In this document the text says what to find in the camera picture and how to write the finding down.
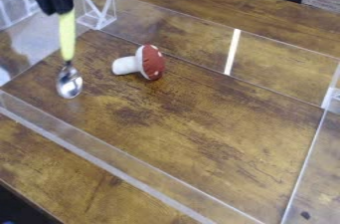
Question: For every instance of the clear acrylic triangle bracket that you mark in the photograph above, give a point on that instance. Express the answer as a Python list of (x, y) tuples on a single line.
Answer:
[(94, 17)]

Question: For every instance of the red and white toy mushroom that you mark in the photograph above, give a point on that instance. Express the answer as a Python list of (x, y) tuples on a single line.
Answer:
[(148, 62)]

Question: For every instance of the green handled metal spoon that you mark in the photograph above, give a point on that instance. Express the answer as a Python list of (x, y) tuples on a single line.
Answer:
[(70, 80)]

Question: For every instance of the clear acrylic enclosure wall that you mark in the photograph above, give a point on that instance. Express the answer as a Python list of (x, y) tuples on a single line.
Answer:
[(228, 141)]

